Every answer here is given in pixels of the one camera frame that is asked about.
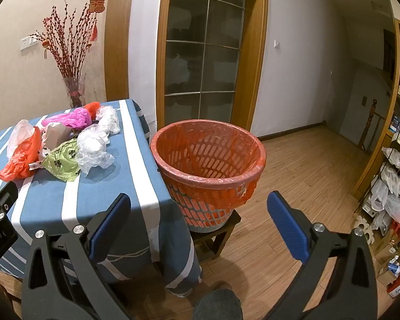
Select wooden stair newel post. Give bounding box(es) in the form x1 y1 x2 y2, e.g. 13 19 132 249
358 99 378 150

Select large red plastic bag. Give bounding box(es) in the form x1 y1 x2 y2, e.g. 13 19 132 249
0 126 42 182

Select glass panel wooden door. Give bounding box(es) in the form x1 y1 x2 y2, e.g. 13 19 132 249
156 0 269 134

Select white wall switch panel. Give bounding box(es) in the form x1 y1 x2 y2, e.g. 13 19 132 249
20 36 41 51

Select red berry branches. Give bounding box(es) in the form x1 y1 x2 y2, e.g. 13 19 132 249
30 2 99 81

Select person's leg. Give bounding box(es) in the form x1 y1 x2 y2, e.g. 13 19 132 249
193 282 244 320

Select wooden wall trim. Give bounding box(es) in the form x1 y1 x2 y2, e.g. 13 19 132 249
104 0 136 102

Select white cloth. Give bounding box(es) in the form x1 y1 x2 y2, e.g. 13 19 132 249
42 122 73 150

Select white black spotted bag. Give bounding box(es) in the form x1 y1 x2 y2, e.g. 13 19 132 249
28 143 54 173

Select blue white striped tablecloth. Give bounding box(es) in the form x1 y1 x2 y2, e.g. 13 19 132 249
0 98 204 297

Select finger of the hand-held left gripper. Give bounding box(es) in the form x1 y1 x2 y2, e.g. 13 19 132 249
0 182 19 219

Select orange plastic trash basket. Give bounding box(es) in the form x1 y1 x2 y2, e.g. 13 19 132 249
150 119 267 234

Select hanging white plastic bag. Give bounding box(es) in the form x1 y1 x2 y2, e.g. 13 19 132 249
370 179 389 211
383 191 400 225

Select cardboard box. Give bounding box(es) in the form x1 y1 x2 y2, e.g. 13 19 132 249
374 229 400 265

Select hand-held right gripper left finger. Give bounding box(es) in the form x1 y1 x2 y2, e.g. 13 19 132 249
22 193 134 320

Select dark wooden stool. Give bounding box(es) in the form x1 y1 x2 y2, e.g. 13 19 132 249
187 207 242 262

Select white translucent plastic bag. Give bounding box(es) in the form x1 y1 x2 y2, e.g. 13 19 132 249
7 119 36 159

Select red white box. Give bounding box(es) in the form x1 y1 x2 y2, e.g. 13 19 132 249
387 277 400 299

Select magenta crumpled cloth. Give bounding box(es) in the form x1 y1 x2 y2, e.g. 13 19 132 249
42 107 94 131

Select wooden shelf unit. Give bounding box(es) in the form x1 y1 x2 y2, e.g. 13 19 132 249
353 19 400 201

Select red wall ornament with tassel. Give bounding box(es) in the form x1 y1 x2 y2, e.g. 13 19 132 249
88 0 105 42

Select white scalloped paper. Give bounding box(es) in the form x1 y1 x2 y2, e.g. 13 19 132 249
353 216 376 246

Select green crumpled cloth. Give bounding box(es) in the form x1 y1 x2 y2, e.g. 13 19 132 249
42 138 82 182

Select clear crumpled plastic bag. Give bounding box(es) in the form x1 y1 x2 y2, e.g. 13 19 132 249
95 106 121 136
75 124 116 178

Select small red plastic bag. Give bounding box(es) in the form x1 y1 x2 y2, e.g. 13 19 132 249
83 102 102 118

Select black wire rack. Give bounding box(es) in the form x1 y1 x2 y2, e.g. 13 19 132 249
355 137 400 222

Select glass vase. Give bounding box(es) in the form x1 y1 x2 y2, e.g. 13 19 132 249
64 73 87 109

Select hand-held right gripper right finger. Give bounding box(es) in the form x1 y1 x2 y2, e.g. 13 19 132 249
267 191 379 320

